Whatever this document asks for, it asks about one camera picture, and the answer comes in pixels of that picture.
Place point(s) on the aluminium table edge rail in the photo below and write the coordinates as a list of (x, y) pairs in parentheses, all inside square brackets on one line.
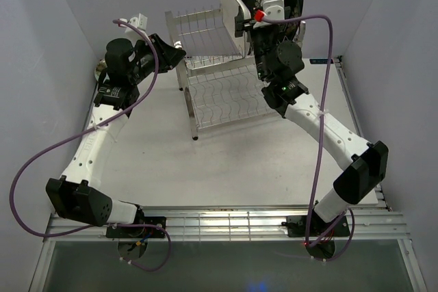
[(265, 225)]

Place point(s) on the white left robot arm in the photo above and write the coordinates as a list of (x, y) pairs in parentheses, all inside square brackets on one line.
[(76, 194)]

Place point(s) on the stainless steel dish rack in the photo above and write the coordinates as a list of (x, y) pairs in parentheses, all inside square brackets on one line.
[(219, 85)]

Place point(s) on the white rectangular plate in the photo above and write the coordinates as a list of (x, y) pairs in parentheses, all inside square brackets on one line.
[(230, 9)]

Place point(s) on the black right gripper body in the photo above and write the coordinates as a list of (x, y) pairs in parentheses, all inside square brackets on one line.
[(265, 42)]

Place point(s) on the mint green round plate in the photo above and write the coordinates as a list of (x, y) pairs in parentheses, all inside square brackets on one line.
[(99, 69)]

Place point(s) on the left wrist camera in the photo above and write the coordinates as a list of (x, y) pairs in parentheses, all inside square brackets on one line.
[(135, 27)]

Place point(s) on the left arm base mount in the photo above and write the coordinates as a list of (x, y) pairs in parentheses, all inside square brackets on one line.
[(148, 227)]

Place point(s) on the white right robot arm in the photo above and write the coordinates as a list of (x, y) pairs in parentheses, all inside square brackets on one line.
[(363, 163)]

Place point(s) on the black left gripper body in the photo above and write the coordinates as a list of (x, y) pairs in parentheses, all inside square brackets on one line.
[(145, 62)]

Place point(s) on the blue table label sticker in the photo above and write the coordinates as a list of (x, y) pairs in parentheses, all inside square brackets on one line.
[(320, 61)]

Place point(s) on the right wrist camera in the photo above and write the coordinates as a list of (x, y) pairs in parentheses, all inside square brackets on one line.
[(270, 10)]

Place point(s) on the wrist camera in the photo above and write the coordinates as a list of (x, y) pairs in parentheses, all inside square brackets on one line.
[(270, 10), (135, 27)]

